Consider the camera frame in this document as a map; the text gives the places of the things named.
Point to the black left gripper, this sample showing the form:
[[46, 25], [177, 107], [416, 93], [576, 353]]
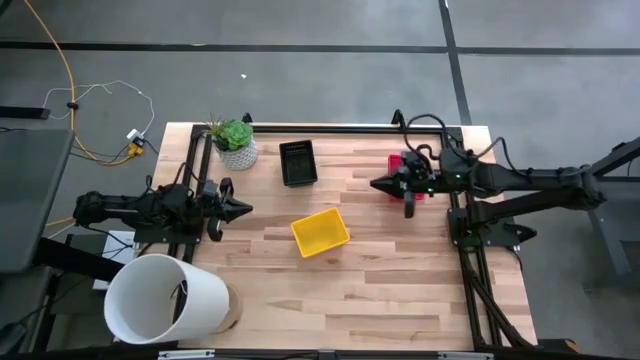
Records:
[[212, 200]]

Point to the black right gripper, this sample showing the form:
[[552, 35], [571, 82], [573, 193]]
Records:
[[417, 180]]

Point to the black plastic basket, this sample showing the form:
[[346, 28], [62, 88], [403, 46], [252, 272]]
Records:
[[298, 165]]

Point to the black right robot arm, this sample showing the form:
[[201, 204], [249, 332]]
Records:
[[525, 180]]

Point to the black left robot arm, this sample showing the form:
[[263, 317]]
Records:
[[125, 207]]

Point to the red plastic basket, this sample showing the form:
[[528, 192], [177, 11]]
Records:
[[395, 162]]

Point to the succulent in white pot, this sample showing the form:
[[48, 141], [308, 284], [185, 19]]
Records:
[[235, 135]]

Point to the large white cylinder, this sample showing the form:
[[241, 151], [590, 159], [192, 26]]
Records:
[[210, 300]]

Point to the round brown disc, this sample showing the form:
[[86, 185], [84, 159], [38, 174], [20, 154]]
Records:
[[236, 307]]

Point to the white power adapter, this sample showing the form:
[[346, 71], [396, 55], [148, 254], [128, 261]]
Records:
[[135, 135]]

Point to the black support beam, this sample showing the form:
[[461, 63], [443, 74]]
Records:
[[75, 257]]

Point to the grey desk top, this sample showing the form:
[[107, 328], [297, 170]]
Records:
[[30, 200]]

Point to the grey side table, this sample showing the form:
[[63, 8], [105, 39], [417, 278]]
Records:
[[612, 250]]

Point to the black floor bar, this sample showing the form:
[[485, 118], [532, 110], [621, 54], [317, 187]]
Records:
[[25, 113]]

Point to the black aluminium rig frame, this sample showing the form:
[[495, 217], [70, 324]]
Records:
[[325, 129]]

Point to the silver metal bracket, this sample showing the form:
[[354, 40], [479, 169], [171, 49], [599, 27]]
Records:
[[465, 356], [185, 354]]

